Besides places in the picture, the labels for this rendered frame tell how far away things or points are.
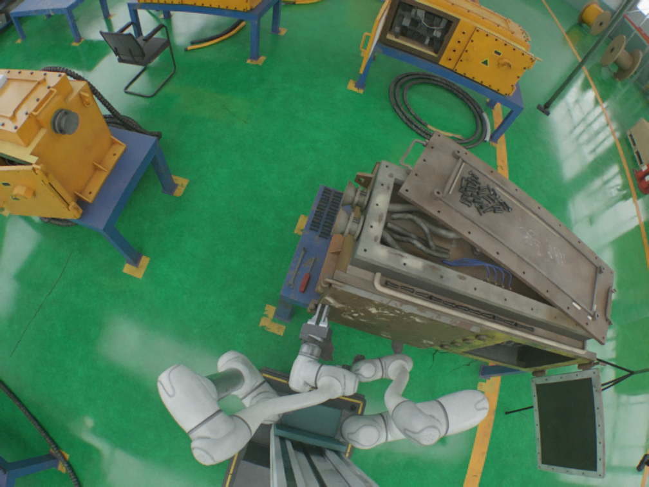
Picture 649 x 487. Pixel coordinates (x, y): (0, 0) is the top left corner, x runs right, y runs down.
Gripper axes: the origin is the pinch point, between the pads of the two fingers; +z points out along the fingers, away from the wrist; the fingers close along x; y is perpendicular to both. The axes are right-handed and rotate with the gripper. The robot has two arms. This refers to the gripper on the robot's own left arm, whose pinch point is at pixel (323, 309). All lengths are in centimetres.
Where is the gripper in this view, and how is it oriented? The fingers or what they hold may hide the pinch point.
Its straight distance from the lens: 149.2
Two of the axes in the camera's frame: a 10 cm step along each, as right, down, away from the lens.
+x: 8.6, 0.4, -5.0
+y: 4.1, 5.1, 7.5
